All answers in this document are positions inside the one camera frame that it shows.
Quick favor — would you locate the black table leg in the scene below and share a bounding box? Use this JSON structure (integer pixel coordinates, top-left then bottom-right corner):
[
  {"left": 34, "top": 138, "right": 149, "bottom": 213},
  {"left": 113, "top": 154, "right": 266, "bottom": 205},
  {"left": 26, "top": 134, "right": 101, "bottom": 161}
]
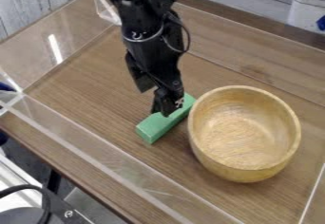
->
[{"left": 46, "top": 170, "right": 63, "bottom": 194}]

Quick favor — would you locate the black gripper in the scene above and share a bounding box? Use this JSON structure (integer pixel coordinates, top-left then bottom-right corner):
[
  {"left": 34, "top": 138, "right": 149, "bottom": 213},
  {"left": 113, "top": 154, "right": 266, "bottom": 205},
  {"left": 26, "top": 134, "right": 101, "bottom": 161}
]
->
[{"left": 123, "top": 34, "right": 184, "bottom": 118}]

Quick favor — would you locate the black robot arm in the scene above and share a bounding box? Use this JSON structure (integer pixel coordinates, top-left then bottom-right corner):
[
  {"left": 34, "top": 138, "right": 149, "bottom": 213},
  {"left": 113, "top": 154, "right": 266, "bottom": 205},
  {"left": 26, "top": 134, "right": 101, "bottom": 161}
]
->
[{"left": 109, "top": 0, "right": 191, "bottom": 116}]

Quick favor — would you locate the clear acrylic corner bracket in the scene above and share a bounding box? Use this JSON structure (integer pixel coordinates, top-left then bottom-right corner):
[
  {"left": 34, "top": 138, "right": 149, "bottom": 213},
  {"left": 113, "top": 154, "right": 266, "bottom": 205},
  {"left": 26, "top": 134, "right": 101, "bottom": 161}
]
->
[{"left": 93, "top": 0, "right": 121, "bottom": 26}]

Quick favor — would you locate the black cable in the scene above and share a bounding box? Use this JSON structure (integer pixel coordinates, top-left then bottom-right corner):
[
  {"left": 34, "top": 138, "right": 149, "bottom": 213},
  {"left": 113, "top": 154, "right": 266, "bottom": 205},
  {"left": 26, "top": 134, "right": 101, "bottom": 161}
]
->
[{"left": 0, "top": 184, "right": 52, "bottom": 224}]

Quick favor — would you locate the white container at right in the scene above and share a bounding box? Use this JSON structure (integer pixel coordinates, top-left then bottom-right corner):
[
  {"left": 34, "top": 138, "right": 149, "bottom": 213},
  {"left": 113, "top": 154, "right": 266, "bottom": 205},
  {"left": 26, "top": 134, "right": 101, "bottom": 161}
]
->
[{"left": 287, "top": 0, "right": 325, "bottom": 35}]

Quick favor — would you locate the green rectangular block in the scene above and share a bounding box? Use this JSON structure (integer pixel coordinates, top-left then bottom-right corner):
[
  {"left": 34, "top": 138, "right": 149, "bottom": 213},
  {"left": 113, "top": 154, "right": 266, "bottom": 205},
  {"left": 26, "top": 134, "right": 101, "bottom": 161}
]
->
[{"left": 136, "top": 93, "right": 195, "bottom": 144}]

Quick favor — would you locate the brown wooden bowl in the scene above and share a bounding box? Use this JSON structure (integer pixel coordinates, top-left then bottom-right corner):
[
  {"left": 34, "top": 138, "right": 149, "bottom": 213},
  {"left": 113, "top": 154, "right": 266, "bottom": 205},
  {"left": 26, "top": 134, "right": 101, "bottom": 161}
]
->
[{"left": 187, "top": 85, "right": 302, "bottom": 183}]

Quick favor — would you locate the clear acrylic barrier wall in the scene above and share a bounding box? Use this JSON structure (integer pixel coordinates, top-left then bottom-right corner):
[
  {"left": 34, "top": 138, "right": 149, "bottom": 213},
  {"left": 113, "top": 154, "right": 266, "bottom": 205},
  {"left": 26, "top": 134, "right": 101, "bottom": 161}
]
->
[{"left": 0, "top": 0, "right": 325, "bottom": 224}]

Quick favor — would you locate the blue object at left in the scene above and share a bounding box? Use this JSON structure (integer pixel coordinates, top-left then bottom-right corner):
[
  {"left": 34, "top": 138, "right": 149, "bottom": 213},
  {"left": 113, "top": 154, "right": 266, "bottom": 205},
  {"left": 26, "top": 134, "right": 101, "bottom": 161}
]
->
[{"left": 0, "top": 82, "right": 16, "bottom": 92}]

